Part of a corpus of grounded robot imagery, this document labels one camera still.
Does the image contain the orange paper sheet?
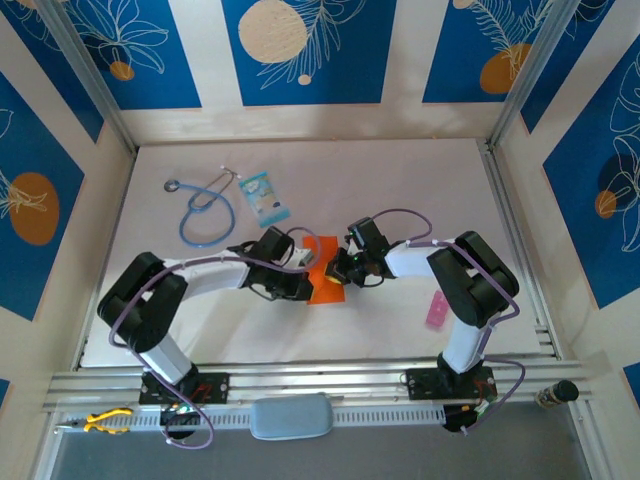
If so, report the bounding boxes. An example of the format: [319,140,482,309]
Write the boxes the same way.
[302,234,347,305]

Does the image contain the pink plastic case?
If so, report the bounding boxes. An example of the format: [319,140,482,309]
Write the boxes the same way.
[424,292,451,330]

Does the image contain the light blue snack packet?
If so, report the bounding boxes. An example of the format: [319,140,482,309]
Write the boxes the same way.
[238,170,293,229]

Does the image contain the grey blue pouch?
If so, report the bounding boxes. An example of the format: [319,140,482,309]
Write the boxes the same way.
[249,393,335,441]

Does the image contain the blue stethoscope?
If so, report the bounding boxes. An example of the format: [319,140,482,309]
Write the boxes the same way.
[163,167,239,249]

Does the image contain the small bottle with black cap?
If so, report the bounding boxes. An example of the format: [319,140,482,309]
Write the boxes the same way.
[535,379,580,409]

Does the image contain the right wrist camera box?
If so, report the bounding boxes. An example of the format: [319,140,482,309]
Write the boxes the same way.
[346,216,392,257]

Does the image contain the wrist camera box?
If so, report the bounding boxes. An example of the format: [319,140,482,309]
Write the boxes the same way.
[257,226,317,267]
[346,216,392,257]

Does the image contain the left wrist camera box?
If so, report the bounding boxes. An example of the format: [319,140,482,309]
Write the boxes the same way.
[257,226,317,267]

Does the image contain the aluminium mounting rail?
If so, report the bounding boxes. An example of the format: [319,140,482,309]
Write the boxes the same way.
[42,357,596,415]

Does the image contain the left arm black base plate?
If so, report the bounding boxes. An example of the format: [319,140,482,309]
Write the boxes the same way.
[138,370,231,405]

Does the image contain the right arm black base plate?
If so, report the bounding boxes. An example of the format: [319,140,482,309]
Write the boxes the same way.
[405,367,497,401]

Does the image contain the slotted grey cable duct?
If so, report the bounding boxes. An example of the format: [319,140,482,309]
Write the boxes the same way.
[54,403,447,435]

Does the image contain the aluminium side rail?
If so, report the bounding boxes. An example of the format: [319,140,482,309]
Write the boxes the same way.
[477,139,564,359]

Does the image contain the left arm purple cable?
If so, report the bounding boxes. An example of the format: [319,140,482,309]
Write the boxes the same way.
[108,227,321,450]

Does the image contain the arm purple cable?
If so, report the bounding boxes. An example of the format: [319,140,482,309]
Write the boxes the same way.
[108,227,321,450]
[372,207,526,436]

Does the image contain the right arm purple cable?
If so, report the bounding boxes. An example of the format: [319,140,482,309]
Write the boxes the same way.
[372,207,526,436]

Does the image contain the yellow handled pliers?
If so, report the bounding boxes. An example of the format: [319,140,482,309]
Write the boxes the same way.
[54,407,135,435]

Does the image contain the aluminium frame post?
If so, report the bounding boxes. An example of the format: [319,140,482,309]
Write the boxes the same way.
[37,0,139,154]
[488,0,584,147]

